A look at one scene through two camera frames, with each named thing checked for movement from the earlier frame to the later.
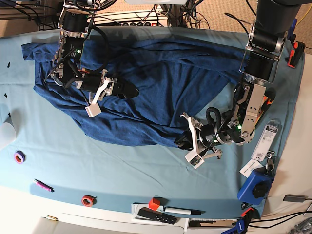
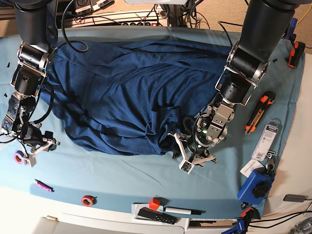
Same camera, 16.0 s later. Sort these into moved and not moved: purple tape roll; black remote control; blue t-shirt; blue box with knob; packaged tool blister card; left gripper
Moved: left gripper; blue t-shirt
Not moved: packaged tool blister card; purple tape roll; blue box with knob; black remote control
